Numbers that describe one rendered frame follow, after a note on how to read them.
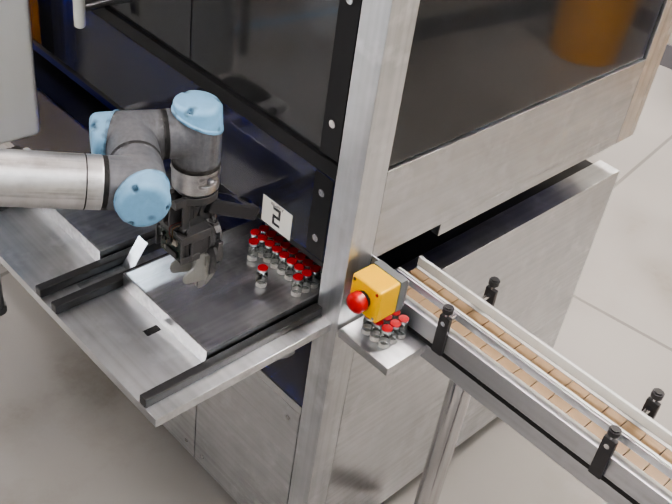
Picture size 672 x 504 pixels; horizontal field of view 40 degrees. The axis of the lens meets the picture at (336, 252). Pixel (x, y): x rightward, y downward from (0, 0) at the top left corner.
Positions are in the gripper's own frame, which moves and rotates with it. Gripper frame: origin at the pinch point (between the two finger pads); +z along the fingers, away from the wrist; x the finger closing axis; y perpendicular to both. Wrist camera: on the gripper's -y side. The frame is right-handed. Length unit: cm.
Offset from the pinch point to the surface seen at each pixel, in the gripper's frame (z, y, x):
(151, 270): 13.4, -3.4, -20.1
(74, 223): 14.7, -0.2, -42.8
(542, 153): -4, -81, 12
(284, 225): 1.3, -23.2, -5.0
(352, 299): 2.3, -19.8, 17.3
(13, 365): 103, -6, -96
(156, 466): 103, -18, -39
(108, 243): 14.7, -2.2, -33.4
